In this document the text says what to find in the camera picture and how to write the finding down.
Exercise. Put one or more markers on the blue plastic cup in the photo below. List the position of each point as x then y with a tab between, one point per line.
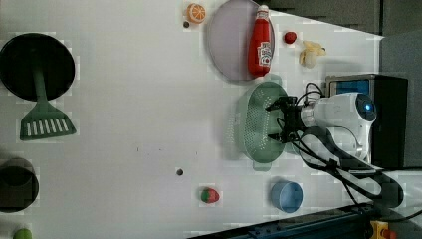
287	196

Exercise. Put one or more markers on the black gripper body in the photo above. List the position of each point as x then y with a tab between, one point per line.
292	119

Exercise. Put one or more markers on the yellow emergency stop box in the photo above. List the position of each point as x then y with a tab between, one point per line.
381	230

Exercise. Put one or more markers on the green slotted spatula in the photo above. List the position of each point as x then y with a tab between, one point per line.
44	120

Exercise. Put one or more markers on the red strawberry toy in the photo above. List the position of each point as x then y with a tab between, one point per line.
209	195

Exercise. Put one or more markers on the red tomato toy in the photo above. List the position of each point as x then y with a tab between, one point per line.
290	37

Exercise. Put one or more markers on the black toaster oven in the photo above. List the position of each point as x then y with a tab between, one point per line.
390	97

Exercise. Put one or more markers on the green lime toy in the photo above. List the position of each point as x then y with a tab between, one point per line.
23	234

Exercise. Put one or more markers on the red plush ketchup bottle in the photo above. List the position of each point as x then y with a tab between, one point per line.
260	50

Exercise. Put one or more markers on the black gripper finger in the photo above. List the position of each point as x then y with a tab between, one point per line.
278	104
276	136

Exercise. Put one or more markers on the peeled banana toy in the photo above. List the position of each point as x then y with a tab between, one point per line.
309	55

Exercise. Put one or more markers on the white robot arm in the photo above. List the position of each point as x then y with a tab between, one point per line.
333	135

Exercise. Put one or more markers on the dark cylindrical cup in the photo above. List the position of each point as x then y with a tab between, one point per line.
19	185

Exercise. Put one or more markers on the round grey plate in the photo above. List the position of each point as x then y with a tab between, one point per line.
228	37

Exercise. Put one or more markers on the orange slice toy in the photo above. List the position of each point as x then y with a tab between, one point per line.
195	13

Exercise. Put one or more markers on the black round pan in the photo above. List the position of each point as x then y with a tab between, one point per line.
26	54

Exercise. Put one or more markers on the green plastic strainer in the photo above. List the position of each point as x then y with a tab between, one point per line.
254	123

